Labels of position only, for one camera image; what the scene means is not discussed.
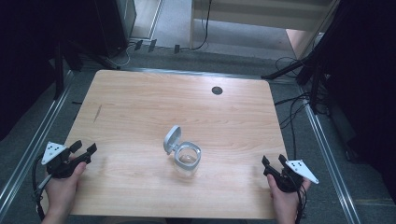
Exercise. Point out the metal floor rail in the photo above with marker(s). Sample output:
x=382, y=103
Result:
x=330, y=161
x=34, y=146
x=199, y=73

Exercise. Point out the small black floor plug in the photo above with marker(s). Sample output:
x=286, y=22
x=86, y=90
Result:
x=152, y=45
x=176, y=48
x=138, y=45

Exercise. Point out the black metal stand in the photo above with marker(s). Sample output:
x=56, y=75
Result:
x=59, y=71
x=314, y=74

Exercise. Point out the white furniture frame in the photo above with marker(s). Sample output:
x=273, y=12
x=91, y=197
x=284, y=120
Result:
x=249, y=14

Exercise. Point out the dark curtain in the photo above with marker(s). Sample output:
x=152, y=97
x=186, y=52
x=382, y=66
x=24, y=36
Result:
x=28, y=46
x=367, y=77

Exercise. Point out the person's right hand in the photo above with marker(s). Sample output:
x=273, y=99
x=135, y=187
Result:
x=285, y=202

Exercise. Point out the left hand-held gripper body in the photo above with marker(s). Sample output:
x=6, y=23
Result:
x=61, y=165

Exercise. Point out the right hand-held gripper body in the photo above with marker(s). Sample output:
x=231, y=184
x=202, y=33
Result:
x=288, y=179

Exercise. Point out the round grey table grommet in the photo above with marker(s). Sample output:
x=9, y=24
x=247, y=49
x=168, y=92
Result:
x=217, y=90

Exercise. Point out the clear jar with grey lid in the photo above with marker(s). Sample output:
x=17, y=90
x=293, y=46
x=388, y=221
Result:
x=184, y=155

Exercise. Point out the black computer tower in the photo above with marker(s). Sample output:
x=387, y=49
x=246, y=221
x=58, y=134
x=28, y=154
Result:
x=116, y=25

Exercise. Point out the person's left hand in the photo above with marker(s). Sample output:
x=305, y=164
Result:
x=62, y=191

